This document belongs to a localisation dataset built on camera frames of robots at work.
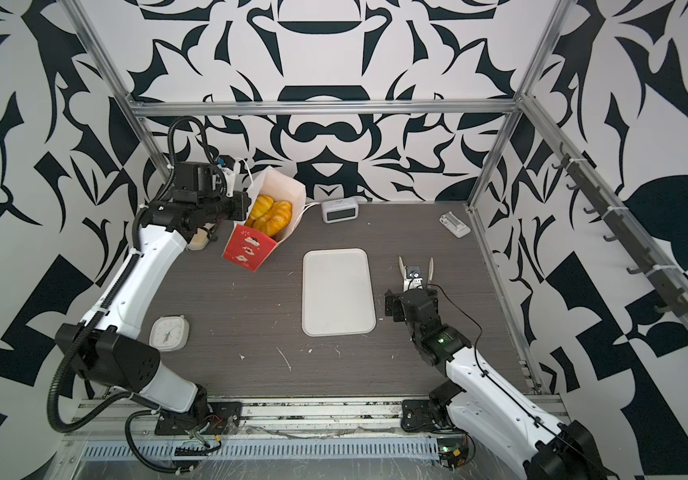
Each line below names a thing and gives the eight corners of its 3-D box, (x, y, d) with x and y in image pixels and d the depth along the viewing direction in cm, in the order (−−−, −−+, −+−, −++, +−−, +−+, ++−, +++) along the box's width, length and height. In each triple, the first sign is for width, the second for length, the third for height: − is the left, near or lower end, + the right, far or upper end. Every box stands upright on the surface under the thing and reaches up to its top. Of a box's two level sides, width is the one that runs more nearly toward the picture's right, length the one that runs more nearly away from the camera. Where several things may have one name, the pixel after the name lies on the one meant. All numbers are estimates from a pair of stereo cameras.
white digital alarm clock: (321, 223, 115) (320, 212, 110) (322, 208, 120) (321, 197, 115) (358, 223, 115) (358, 213, 110) (357, 208, 120) (358, 197, 115)
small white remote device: (459, 240, 113) (461, 235, 111) (437, 220, 119) (439, 216, 117) (470, 233, 115) (472, 229, 113) (448, 214, 121) (450, 210, 119)
